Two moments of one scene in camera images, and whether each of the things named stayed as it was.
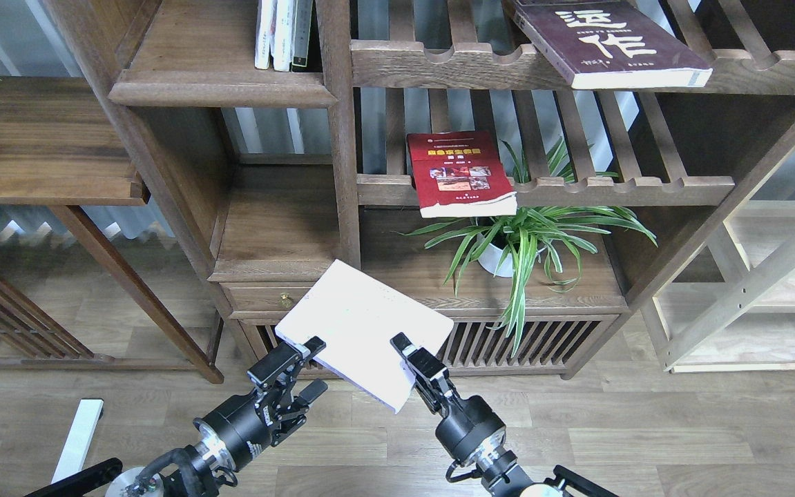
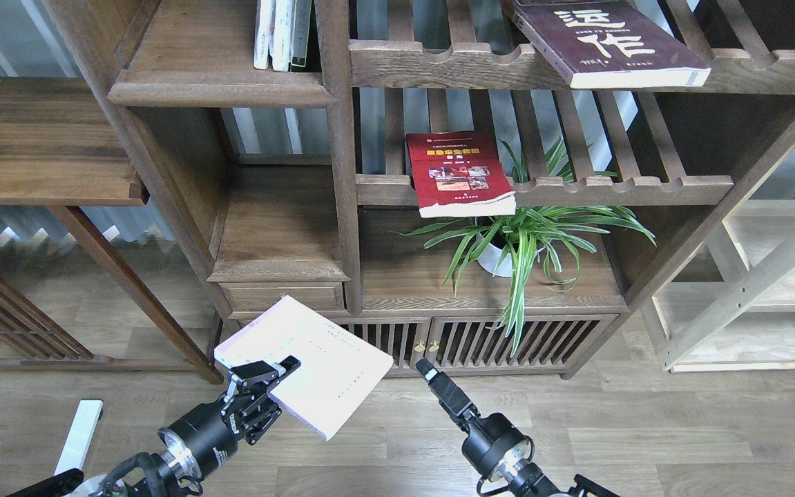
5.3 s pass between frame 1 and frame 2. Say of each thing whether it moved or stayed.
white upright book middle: stayed
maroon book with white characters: stayed
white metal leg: stayed
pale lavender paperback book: moved
